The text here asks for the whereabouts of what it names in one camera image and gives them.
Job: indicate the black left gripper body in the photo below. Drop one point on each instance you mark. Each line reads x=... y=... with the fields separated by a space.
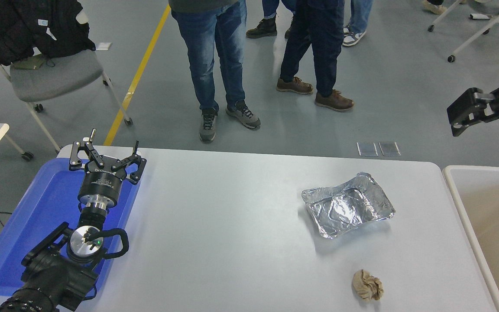
x=100 y=186

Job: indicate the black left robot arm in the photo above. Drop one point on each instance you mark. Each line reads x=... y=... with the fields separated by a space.
x=54 y=277

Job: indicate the blue plastic tray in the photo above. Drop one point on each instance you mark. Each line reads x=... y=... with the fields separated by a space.
x=37 y=208

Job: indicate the olive pouch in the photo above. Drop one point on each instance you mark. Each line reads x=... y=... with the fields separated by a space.
x=28 y=64

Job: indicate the white paper sheet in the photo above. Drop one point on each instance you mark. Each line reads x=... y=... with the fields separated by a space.
x=103 y=46

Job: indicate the black padded jacket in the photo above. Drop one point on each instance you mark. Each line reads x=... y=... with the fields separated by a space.
x=24 y=26

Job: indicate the crumpled silver foil tray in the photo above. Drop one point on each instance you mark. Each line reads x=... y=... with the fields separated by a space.
x=345 y=209

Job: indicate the clear floor plate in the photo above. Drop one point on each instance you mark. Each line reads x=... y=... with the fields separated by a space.
x=389 y=148
x=367 y=149

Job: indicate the crumpled tan paper ball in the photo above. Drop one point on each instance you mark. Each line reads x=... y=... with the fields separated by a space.
x=367 y=285

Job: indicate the large pale bin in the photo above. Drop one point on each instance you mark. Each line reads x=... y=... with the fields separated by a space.
x=492 y=203

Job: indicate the white frame leg with caster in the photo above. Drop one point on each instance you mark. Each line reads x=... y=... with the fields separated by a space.
x=26 y=156

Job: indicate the grey seat white frame chair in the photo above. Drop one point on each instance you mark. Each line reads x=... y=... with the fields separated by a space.
x=54 y=78

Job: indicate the white frame wheeled chair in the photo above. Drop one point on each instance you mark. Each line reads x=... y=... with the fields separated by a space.
x=492 y=17

